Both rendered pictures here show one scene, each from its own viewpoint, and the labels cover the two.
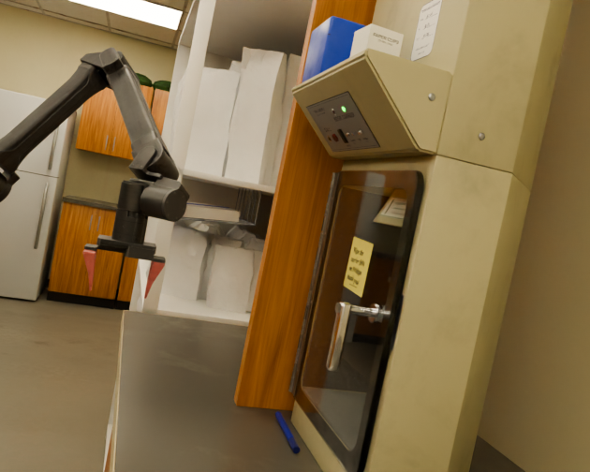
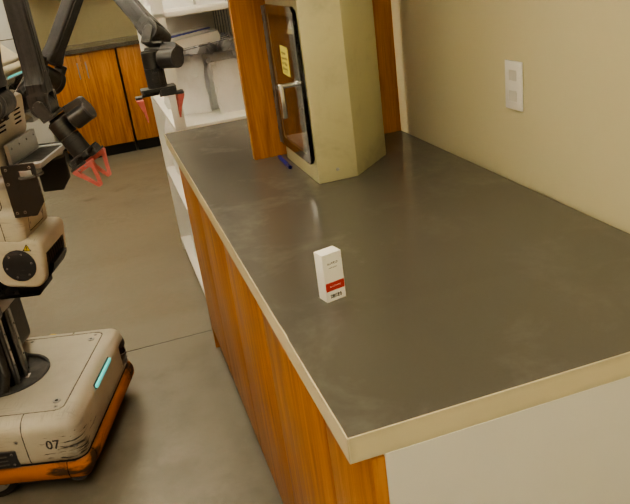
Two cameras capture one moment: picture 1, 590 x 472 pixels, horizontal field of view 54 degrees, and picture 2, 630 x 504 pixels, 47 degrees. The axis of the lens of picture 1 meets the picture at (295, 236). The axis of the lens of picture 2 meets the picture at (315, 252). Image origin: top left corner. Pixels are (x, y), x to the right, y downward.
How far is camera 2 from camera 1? 1.16 m
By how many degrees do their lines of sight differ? 20
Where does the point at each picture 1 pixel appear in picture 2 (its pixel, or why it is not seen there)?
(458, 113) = not seen: outside the picture
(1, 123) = not seen: outside the picture
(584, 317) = (432, 42)
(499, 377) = (410, 93)
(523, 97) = not seen: outside the picture
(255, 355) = (255, 128)
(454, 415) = (349, 120)
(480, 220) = (329, 21)
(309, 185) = (250, 16)
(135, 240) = (162, 85)
